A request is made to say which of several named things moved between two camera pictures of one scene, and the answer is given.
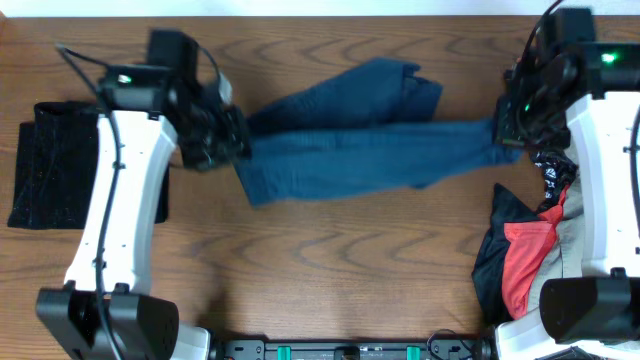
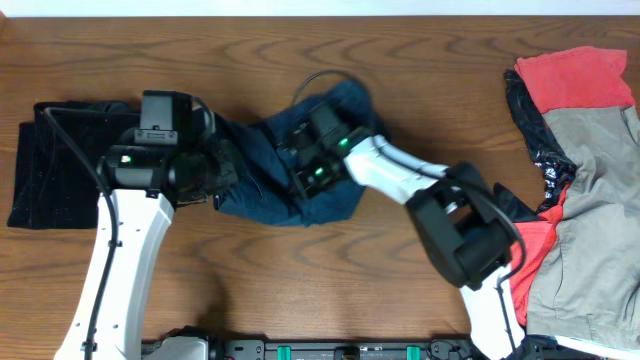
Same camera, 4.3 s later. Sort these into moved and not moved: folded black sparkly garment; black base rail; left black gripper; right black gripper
Moved: right black gripper; left black gripper
Not moved: folded black sparkly garment; black base rail
